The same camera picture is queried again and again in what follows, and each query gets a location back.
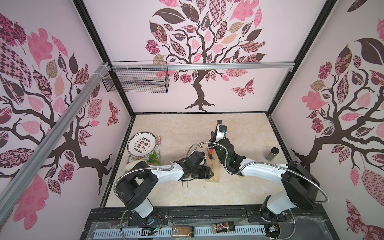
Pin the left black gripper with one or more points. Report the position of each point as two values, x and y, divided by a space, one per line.
207 172

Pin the wooden block with nails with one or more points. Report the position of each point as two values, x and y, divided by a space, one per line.
215 166

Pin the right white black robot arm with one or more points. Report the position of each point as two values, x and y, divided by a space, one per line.
300 187

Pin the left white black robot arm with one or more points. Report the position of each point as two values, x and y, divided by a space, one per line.
134 187

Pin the white round plate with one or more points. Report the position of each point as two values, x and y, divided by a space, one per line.
141 144

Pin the floral cloth mat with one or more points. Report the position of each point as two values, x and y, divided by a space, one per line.
154 158

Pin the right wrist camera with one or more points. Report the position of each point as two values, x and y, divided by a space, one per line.
220 133

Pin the white slotted cable duct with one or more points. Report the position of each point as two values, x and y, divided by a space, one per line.
166 233

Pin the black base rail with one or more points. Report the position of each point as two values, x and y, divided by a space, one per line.
295 224

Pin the black wire basket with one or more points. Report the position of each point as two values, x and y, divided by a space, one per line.
138 77

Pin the rear aluminium rail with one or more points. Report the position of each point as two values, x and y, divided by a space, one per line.
221 66

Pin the aluminium rail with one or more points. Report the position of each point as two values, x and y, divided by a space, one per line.
221 66
21 181

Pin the left aluminium rail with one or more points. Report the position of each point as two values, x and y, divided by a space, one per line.
21 181

